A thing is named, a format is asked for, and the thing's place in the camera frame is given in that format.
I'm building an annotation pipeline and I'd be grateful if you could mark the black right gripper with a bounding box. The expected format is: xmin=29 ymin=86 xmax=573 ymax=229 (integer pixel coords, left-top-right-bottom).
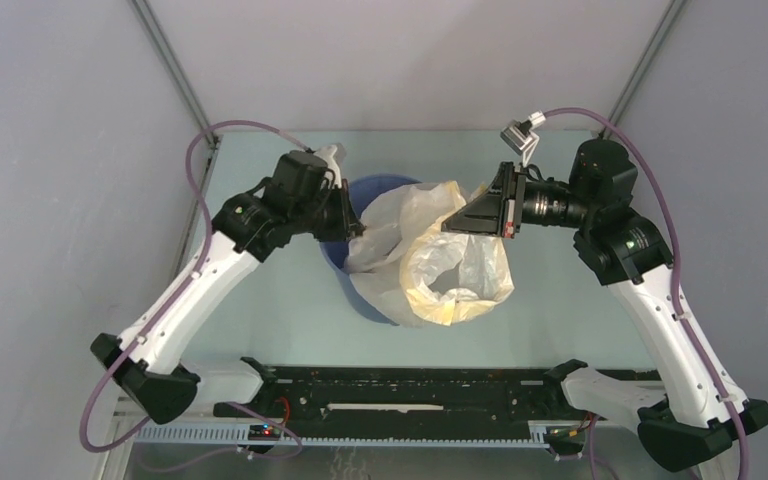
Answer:
xmin=442 ymin=161 xmax=594 ymax=238

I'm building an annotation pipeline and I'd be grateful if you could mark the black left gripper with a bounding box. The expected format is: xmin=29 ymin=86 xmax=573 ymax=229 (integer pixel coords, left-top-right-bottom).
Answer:
xmin=293 ymin=178 xmax=366 ymax=242

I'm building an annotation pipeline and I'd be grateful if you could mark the blue plastic trash bin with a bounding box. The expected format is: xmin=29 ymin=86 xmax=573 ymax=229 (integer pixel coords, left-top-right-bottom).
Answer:
xmin=319 ymin=174 xmax=419 ymax=326

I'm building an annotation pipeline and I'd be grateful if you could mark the translucent yellowish trash bag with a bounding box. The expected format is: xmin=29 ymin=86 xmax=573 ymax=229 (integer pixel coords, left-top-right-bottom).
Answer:
xmin=344 ymin=181 xmax=515 ymax=327

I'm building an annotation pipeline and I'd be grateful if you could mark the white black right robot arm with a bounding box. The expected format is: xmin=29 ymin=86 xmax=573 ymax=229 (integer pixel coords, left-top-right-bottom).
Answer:
xmin=442 ymin=139 xmax=768 ymax=472

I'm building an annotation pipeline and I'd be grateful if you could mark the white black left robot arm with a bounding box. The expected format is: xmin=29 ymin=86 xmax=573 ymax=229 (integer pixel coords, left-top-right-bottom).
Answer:
xmin=90 ymin=143 xmax=364 ymax=425

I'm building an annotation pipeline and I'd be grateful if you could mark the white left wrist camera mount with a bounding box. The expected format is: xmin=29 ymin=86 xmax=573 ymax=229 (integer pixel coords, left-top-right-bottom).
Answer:
xmin=312 ymin=143 xmax=346 ymax=190

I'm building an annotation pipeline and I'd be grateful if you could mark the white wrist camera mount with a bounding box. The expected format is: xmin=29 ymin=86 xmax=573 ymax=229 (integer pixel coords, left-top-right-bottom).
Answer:
xmin=312 ymin=143 xmax=346 ymax=190
xmin=500 ymin=111 xmax=546 ymax=169

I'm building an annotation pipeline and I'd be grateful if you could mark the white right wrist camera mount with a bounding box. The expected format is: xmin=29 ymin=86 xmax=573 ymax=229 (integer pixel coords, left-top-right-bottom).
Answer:
xmin=500 ymin=111 xmax=546 ymax=169

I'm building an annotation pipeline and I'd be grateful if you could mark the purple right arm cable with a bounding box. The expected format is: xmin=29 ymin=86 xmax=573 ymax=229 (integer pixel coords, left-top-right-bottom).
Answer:
xmin=542 ymin=107 xmax=751 ymax=480

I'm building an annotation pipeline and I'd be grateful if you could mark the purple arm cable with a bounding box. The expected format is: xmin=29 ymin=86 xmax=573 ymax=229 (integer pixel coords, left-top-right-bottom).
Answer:
xmin=542 ymin=107 xmax=751 ymax=480
xmin=79 ymin=119 xmax=312 ymax=465

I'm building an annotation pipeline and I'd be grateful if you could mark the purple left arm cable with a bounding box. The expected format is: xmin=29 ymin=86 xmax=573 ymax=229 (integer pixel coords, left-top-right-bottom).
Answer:
xmin=79 ymin=119 xmax=312 ymax=465

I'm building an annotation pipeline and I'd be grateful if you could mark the right corner aluminium post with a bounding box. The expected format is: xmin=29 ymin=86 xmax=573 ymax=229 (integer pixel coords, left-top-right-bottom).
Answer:
xmin=608 ymin=0 xmax=691 ymax=125

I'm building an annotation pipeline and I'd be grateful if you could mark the corner aluminium post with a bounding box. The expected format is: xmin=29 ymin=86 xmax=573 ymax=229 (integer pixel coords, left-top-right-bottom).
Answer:
xmin=129 ymin=0 xmax=211 ymax=130
xmin=608 ymin=0 xmax=691 ymax=125

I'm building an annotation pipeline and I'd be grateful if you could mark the light blue slotted cable duct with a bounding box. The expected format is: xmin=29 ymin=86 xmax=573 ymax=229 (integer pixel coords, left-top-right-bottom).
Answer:
xmin=133 ymin=423 xmax=551 ymax=449

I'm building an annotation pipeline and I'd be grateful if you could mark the left corner aluminium post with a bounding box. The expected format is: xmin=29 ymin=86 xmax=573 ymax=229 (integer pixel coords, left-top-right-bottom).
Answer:
xmin=129 ymin=0 xmax=211 ymax=130

